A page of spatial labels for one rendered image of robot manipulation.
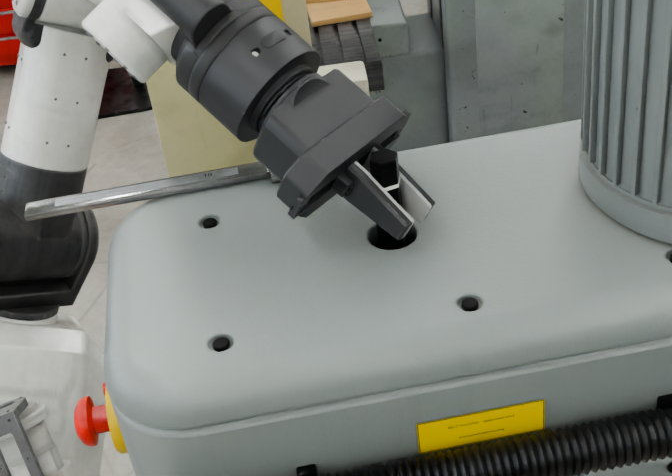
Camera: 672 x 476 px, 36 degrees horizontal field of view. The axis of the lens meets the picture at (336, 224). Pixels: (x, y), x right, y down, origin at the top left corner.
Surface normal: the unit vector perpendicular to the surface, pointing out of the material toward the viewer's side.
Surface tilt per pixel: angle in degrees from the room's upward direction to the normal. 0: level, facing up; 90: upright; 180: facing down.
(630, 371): 90
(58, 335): 28
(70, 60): 81
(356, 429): 90
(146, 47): 88
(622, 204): 90
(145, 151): 0
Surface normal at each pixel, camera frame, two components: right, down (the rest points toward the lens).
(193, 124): 0.15, 0.56
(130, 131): -0.11, -0.81
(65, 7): 0.25, 0.76
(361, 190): -0.62, 0.51
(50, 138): 0.43, 0.34
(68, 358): 0.38, -0.04
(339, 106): 0.29, -0.54
